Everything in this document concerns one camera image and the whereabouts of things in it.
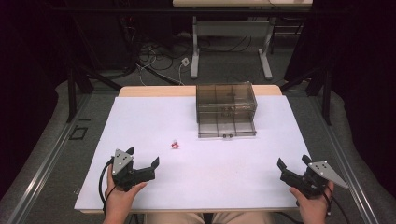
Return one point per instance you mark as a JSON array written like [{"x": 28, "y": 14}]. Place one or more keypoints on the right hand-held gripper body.
[{"x": 311, "y": 183}]

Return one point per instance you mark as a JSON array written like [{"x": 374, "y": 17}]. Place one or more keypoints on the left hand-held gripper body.
[{"x": 123, "y": 169}]

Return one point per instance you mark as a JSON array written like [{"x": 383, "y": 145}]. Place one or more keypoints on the small red toy figure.
[{"x": 175, "y": 145}]

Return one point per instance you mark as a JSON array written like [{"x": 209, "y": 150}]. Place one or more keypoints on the clear smoky plastic drawer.
[{"x": 226, "y": 127}]

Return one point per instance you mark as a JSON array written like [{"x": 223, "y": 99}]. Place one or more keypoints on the clear smoky drawer cabinet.
[{"x": 225, "y": 98}]

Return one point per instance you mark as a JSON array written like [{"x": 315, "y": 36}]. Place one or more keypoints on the person's right hand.
[{"x": 314, "y": 208}]

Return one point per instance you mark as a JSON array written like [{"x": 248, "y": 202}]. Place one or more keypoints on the person's left hand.
[{"x": 118, "y": 202}]

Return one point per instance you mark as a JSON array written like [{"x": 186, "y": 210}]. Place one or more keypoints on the white table mat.
[{"x": 193, "y": 174}]

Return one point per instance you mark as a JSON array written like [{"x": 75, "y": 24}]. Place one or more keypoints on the person's legs in beige trousers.
[{"x": 180, "y": 218}]

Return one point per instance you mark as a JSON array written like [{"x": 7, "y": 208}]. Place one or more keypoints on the black metal stand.
[
  {"x": 74, "y": 87},
  {"x": 323, "y": 90}
]

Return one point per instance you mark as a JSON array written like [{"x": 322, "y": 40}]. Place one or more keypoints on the white power plug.
[{"x": 185, "y": 61}]

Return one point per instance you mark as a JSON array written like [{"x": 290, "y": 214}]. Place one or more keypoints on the white background desk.
[{"x": 232, "y": 29}]

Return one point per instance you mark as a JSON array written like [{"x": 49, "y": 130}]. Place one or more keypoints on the aluminium floor rail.
[
  {"x": 348, "y": 161},
  {"x": 46, "y": 158}
]

